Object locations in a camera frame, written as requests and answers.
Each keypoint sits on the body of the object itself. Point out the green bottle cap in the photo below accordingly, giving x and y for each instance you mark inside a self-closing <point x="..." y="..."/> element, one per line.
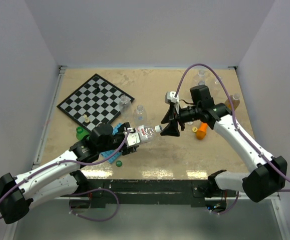
<point x="118" y="163"/>

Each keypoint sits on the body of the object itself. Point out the clear bottle back row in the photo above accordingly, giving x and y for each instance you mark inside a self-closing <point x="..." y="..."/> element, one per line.
<point x="201" y="76"/>

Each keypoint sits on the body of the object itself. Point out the orange plastic carrot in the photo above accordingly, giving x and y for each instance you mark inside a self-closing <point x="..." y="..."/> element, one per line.
<point x="201" y="131"/>

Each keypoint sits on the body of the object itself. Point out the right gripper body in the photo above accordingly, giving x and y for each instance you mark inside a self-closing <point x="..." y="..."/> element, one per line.
<point x="188" y="114"/>

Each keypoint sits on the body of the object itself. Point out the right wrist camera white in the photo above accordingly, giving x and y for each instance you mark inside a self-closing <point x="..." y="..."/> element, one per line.
<point x="171" y="97"/>

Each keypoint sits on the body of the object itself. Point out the green plastic bottle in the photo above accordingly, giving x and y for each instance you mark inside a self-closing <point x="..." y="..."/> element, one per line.
<point x="81" y="133"/>

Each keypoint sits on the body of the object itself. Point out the blue label water bottle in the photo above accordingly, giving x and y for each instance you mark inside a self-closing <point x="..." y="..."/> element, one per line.
<point x="200" y="83"/>

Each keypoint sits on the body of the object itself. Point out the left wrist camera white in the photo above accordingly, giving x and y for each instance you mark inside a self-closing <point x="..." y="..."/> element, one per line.
<point x="133" y="138"/>

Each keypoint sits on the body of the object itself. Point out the juice bottle with white label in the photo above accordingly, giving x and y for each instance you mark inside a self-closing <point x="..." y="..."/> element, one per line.
<point x="146" y="133"/>

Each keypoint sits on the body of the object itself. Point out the orange tea bottle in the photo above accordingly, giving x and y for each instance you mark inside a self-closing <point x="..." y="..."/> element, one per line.
<point x="235" y="99"/>

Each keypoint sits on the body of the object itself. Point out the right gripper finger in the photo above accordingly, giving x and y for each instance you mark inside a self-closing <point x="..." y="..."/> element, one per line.
<point x="171" y="129"/>
<point x="171" y="114"/>

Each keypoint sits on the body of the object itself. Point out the juice bottle white cap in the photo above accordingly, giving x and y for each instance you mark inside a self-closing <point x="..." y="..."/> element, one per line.
<point x="158" y="128"/>

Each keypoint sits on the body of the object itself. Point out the cream chess piece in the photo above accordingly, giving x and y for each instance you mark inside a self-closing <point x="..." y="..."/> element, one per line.
<point x="86" y="119"/>

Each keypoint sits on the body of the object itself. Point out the black white chessboard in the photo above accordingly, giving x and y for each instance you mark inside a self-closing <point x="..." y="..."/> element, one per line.
<point x="100" y="107"/>

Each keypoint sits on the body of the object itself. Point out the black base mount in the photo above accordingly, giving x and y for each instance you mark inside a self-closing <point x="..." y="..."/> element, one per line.
<point x="151" y="192"/>

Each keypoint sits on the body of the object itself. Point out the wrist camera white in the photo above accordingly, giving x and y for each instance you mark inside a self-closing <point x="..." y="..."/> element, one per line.
<point x="171" y="97"/>
<point x="133" y="138"/>

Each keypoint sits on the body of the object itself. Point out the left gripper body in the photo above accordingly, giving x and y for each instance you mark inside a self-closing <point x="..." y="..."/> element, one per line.
<point x="126" y="150"/>

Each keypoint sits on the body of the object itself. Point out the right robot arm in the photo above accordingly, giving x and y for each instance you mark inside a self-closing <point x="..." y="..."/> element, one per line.
<point x="266" y="172"/>

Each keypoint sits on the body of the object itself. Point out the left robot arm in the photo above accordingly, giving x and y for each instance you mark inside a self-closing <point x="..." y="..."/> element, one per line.
<point x="62" y="176"/>

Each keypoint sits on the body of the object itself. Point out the blue studded baseplate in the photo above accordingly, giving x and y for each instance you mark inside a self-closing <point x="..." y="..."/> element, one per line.
<point x="105" y="154"/>

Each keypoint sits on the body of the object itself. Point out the aluminium frame rail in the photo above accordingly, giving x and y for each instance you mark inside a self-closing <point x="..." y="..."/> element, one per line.
<point x="62" y="69"/>

